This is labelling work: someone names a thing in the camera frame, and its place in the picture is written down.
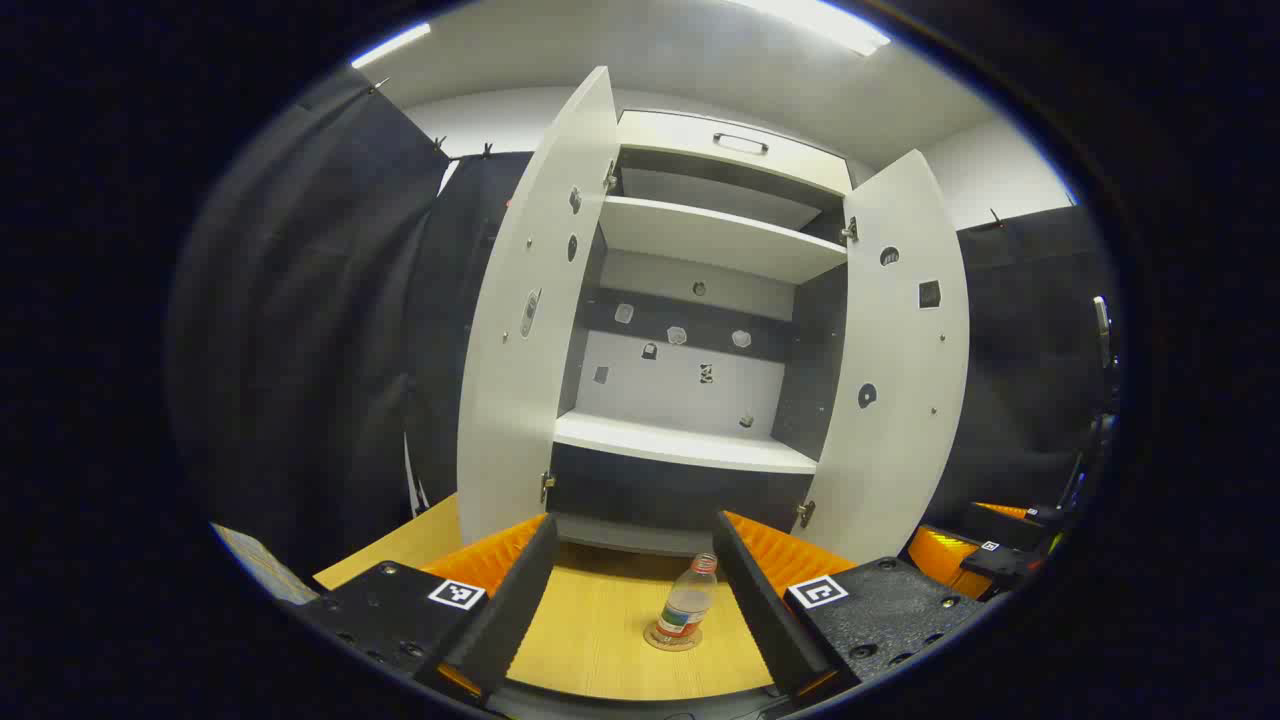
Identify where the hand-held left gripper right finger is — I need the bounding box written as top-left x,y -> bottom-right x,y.
712,510 -> 986,706

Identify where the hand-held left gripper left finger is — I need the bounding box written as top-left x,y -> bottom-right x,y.
285,513 -> 559,706

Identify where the clear plastic bottle red ring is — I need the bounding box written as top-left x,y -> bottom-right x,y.
657,553 -> 719,641

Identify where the round brown coaster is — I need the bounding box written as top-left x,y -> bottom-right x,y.
644,620 -> 703,653

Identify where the white cabinet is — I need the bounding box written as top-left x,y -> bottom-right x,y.
545,108 -> 861,557

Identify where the white cabinet shelf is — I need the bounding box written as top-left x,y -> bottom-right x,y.
553,410 -> 819,476
598,195 -> 849,286

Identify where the white cabinet door phone sticker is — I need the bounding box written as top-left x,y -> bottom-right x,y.
457,66 -> 621,547

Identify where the printed paper sheet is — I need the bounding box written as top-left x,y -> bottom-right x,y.
210,522 -> 321,607

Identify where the ceiling light strip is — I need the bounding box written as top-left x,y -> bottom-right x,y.
350,22 -> 433,69

